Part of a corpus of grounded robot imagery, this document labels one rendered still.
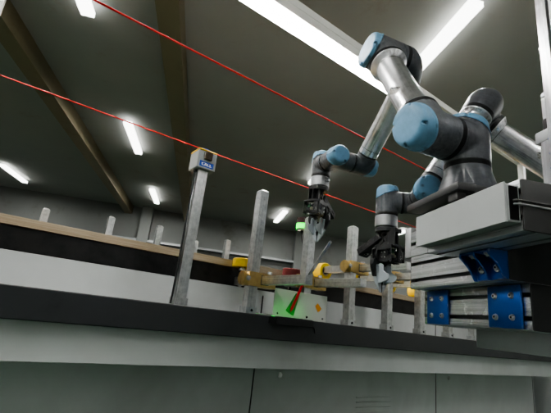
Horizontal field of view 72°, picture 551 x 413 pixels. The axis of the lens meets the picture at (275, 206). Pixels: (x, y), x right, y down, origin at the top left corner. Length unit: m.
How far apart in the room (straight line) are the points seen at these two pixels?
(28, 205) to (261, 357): 11.44
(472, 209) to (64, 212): 11.79
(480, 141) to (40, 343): 1.24
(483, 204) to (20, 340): 1.09
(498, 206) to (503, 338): 0.44
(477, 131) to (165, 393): 1.28
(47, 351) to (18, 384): 0.23
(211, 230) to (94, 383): 10.25
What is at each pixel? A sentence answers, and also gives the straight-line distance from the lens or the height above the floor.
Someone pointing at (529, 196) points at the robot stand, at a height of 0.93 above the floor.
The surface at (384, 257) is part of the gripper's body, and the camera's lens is 1.31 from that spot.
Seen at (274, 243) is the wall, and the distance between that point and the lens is 11.70.
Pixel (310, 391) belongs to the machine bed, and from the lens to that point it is 1.88.
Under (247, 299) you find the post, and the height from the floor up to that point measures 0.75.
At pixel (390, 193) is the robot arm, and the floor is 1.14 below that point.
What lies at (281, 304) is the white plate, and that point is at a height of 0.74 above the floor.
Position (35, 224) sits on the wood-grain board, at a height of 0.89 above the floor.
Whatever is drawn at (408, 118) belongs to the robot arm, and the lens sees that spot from 1.05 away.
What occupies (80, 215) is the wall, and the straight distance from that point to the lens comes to 12.06.
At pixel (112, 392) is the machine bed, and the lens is 1.47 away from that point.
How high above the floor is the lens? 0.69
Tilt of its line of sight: 16 degrees up
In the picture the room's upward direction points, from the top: 7 degrees clockwise
